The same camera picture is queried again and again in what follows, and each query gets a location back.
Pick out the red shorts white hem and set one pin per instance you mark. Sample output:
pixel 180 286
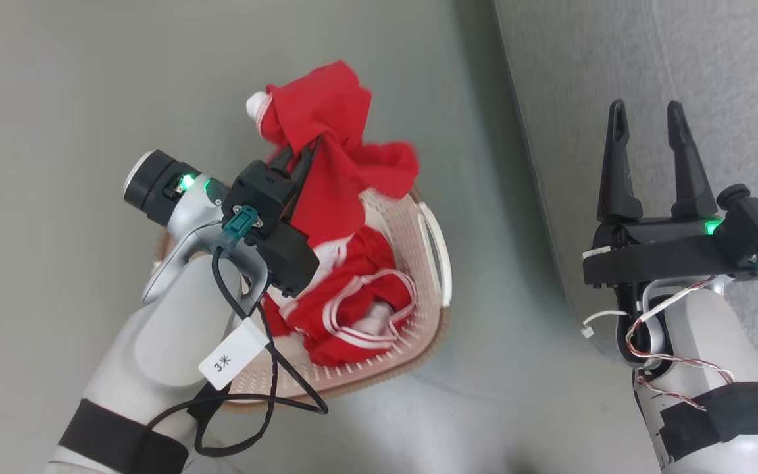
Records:
pixel 329 125

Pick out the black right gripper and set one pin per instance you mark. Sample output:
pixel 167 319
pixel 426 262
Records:
pixel 655 253

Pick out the red jersey striped trim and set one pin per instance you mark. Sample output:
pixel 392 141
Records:
pixel 359 263

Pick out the teal left camera connector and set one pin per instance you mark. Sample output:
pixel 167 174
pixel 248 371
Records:
pixel 241 225

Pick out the beige plastic laundry basket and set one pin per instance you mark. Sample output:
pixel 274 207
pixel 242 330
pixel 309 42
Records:
pixel 412 263

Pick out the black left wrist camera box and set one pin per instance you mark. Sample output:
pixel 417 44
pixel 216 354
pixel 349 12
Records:
pixel 260 187

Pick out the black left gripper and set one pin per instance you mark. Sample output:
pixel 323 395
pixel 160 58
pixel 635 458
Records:
pixel 287 257

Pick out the grey fabric ottoman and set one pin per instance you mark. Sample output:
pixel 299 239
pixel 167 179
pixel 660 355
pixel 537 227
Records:
pixel 682 52

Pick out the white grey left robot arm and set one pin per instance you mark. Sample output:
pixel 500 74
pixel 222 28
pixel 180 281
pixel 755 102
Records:
pixel 155 329

